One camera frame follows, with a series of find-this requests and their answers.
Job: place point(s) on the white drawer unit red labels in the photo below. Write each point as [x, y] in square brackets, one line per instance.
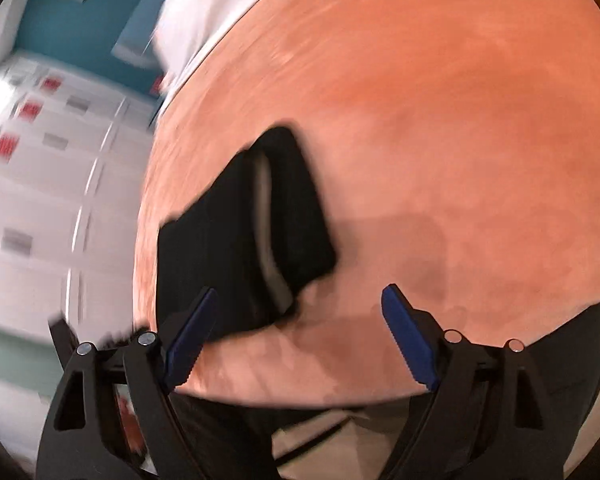
[45, 185]

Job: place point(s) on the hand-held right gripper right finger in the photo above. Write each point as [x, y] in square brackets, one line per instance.
[410, 337]

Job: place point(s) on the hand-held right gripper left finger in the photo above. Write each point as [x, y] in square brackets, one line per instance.
[192, 335]

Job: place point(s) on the white bed sheet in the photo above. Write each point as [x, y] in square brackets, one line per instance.
[205, 10]

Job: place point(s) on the black pants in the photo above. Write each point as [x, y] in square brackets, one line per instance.
[215, 230]

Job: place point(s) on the person's dark trousers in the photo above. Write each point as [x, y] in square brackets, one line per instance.
[240, 435]

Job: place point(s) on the orange blanket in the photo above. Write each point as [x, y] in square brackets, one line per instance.
[430, 135]

